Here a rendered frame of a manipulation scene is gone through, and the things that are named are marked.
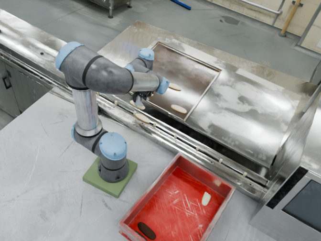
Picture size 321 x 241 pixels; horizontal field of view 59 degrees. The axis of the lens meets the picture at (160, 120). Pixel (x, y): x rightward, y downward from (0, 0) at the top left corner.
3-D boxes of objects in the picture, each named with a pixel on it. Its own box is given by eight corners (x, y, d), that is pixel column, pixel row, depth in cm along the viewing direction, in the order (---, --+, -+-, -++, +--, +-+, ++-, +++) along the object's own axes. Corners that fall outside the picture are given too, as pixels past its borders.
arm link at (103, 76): (122, 71, 83) (174, 76, 129) (93, 55, 86) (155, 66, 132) (107, 105, 87) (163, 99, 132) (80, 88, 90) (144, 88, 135)
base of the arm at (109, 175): (121, 187, 132) (121, 178, 124) (91, 175, 134) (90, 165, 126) (133, 162, 141) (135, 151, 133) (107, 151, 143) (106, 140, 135)
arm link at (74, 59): (94, 159, 128) (83, 68, 85) (70, 142, 132) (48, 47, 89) (112, 142, 135) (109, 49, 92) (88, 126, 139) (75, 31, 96)
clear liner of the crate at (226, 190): (114, 232, 120) (115, 223, 113) (176, 160, 150) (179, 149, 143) (180, 286, 109) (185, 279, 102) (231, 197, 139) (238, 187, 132)
